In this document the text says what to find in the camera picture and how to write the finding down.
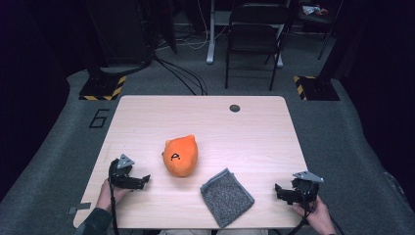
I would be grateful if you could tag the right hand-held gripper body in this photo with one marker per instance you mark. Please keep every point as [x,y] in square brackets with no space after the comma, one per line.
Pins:
[305,187]

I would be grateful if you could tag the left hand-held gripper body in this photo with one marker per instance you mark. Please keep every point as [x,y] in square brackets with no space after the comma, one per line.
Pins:
[121,178]

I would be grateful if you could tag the orange plush toy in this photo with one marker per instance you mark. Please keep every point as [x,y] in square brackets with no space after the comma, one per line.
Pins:
[180,156]

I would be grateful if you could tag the grey cloth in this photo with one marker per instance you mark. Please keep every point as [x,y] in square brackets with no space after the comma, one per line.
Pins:
[226,197]

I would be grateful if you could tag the person's left hand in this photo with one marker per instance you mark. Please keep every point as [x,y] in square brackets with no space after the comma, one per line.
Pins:
[106,197]

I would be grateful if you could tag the person's right hand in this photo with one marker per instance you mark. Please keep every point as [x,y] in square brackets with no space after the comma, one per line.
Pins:
[318,217]

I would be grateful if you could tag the black stand base striped edge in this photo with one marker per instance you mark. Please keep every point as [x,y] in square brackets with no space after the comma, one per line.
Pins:
[318,88]
[101,88]

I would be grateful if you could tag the dark round table grommet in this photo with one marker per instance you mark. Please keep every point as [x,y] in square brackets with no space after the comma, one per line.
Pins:
[234,108]

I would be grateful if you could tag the black cabinet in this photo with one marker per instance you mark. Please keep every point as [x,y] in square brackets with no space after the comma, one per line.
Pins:
[120,32]

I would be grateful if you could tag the white desk leg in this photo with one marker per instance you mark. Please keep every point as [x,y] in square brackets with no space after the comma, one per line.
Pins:
[211,39]

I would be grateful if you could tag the black folding chair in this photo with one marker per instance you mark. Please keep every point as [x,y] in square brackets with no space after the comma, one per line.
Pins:
[254,36]

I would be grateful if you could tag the orange and white items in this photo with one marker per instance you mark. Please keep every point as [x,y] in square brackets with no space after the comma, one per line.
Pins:
[313,10]

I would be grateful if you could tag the grey metal table bracket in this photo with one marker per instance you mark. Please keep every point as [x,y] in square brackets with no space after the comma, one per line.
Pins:
[80,207]

